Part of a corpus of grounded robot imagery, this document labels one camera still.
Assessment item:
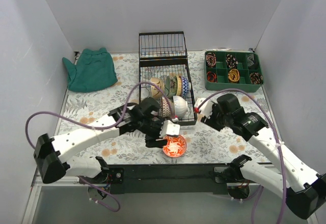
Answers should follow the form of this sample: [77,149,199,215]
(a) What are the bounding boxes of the dark patterned bowl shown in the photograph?
[159,97,174,118]

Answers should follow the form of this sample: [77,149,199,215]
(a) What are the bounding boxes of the red floral pattern bowl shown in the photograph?
[162,135,187,158]

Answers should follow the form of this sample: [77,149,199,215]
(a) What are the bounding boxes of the beige white bowl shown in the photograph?
[150,77,165,99]

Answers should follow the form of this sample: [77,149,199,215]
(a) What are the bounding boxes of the plain white bowl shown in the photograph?
[173,96,188,118]

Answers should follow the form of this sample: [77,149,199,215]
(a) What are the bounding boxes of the blue zigzag red bowl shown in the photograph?
[180,76,191,97]

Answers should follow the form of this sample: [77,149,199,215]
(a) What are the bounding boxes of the green celadon bowl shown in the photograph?
[165,76,177,98]

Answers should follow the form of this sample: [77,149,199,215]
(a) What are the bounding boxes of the black wire dish rack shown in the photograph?
[139,31,197,128]

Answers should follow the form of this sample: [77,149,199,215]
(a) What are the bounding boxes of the yellow sun pattern bowl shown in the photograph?
[176,76,182,96]

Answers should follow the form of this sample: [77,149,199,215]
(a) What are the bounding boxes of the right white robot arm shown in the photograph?
[194,94,325,219]

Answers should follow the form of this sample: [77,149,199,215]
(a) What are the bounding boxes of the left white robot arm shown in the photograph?
[34,98,167,184]

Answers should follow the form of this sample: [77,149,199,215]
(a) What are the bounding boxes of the orange black coiled band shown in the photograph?
[206,71,218,83]

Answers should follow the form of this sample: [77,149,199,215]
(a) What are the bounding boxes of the yellow coiled band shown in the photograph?
[228,69,240,83]

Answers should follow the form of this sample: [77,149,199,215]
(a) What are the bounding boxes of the green compartment tray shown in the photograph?
[204,50,264,93]

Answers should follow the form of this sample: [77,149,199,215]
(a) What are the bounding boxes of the dark orange coiled band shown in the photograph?
[250,72,263,85]

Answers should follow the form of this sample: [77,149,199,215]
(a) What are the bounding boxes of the black pink coiled band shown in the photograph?
[226,54,238,68]

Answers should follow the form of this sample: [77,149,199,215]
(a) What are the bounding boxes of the red black coiled band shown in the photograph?
[206,52,216,67]

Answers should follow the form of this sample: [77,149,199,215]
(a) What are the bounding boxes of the green cloth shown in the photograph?
[62,47,118,93]

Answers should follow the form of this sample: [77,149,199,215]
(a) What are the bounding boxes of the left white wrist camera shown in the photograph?
[160,120,180,138]

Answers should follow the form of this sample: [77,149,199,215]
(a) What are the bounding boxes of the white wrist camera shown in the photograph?
[160,120,180,138]
[194,98,213,119]

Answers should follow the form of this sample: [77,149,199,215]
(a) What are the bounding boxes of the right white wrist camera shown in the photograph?
[194,98,213,119]

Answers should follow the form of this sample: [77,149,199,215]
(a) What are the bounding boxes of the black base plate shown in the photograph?
[104,163,240,194]

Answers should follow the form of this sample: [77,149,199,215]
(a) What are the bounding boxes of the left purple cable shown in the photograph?
[25,81,178,212]

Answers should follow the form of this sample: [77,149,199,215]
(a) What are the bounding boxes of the purple cable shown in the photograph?
[195,88,287,224]
[25,81,178,212]

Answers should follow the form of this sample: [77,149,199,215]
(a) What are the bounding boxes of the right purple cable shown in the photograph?
[195,88,287,224]

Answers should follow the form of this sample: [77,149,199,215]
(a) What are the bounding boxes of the aluminium frame rail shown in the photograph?
[21,175,319,224]

